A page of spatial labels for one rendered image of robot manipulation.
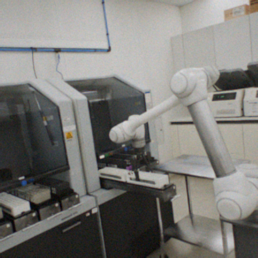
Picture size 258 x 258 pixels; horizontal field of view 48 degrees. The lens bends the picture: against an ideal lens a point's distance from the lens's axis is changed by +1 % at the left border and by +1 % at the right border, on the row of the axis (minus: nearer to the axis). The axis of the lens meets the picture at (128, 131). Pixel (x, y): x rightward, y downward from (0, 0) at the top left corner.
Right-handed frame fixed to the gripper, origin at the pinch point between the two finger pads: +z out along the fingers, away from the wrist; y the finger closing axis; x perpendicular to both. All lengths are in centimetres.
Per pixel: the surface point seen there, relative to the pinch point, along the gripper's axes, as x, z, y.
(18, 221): 29, 7, -75
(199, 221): -1, 58, 59
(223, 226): -42, 37, 25
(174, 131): 140, 15, 229
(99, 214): 30.2, 27.1, -18.5
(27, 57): 149, -104, 9
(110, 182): 26.8, 6.7, -6.9
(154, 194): -14.8, 8.5, -6.8
